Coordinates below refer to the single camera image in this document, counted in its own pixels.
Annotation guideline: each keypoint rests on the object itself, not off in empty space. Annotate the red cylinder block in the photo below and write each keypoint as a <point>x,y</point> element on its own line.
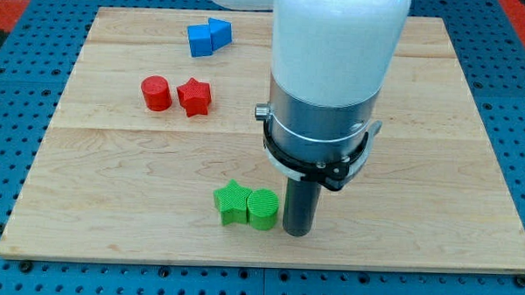
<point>156,93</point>

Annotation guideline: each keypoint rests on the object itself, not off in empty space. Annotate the red star block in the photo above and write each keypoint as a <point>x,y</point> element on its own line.
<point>194,97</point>

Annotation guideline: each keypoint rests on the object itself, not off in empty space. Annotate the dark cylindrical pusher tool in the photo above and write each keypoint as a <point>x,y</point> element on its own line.
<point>301,200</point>

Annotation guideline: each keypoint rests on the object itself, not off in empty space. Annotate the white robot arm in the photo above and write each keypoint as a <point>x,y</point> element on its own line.
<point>329,59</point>

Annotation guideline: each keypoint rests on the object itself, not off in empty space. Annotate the green star block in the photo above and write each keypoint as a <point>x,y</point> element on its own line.
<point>231,202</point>

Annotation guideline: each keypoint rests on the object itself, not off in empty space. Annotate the blue cube block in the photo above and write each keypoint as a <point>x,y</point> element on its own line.
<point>200,42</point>

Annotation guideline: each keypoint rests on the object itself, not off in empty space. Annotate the wooden board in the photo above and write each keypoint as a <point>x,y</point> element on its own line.
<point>115,182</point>

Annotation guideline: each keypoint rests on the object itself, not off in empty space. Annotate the green cylinder block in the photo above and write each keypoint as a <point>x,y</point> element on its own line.
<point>262,208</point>

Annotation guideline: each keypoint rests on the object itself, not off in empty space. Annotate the blue wedge block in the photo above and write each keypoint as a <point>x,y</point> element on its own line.
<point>221,33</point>

